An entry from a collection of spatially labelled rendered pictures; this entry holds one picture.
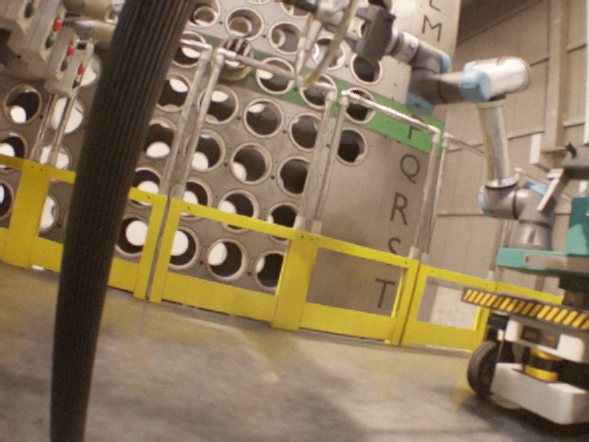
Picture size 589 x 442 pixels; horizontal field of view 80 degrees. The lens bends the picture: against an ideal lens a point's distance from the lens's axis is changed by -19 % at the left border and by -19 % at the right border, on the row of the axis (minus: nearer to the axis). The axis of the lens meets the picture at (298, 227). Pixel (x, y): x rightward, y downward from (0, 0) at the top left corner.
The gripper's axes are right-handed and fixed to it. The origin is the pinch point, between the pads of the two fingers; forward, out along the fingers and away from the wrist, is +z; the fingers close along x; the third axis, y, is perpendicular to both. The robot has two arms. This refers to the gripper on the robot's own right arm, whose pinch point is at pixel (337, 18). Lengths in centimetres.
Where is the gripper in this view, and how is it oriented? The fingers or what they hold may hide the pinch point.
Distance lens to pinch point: 103.6
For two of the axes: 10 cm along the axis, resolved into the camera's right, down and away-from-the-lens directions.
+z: -9.2, -2.4, -3.0
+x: -3.1, 9.3, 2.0
